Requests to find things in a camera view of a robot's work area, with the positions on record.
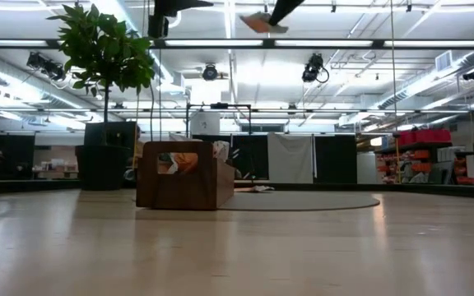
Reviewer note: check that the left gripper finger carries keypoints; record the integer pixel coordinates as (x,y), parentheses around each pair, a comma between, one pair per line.
(179,6)

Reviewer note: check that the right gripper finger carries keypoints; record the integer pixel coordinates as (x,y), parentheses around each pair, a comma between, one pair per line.
(284,10)

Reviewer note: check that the wooden tea organizer box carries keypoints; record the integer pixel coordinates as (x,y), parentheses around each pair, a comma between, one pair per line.
(183,193)

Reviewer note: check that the black overhead light bar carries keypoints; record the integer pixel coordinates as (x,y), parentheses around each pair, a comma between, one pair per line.
(323,43)

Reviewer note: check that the black ceiling spotlight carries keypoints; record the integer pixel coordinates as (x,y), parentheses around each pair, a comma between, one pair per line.
(43,66)
(210,72)
(313,67)
(472,75)

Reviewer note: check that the potted green plant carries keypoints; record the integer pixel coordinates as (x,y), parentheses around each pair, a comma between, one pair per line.
(105,45)

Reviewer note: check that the thin black crossbar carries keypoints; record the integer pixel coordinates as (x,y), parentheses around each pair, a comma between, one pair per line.
(344,111)

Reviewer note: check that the white panel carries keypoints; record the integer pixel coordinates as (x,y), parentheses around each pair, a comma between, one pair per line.
(204,123)

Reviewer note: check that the black partition panel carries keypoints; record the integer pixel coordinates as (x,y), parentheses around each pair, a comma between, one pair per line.
(335,158)
(253,156)
(117,131)
(15,152)

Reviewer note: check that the white curtain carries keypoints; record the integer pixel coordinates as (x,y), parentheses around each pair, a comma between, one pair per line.
(290,158)

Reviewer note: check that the red storage bin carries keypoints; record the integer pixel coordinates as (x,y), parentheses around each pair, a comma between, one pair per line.
(406,138)
(434,136)

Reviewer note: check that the round grey mat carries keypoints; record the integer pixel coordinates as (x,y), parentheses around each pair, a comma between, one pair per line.
(303,201)

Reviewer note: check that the shelf with orange bins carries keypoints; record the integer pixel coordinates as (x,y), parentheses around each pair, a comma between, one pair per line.
(422,155)

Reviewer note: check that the black metal table frame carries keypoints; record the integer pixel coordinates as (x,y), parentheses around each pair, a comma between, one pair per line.
(426,190)

